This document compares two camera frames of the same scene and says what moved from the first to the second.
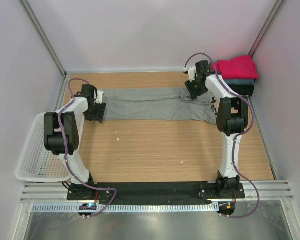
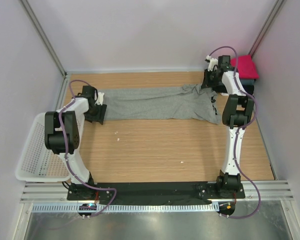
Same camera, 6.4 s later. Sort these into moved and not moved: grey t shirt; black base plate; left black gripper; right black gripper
Moved: right black gripper
Not moved: grey t shirt; black base plate; left black gripper
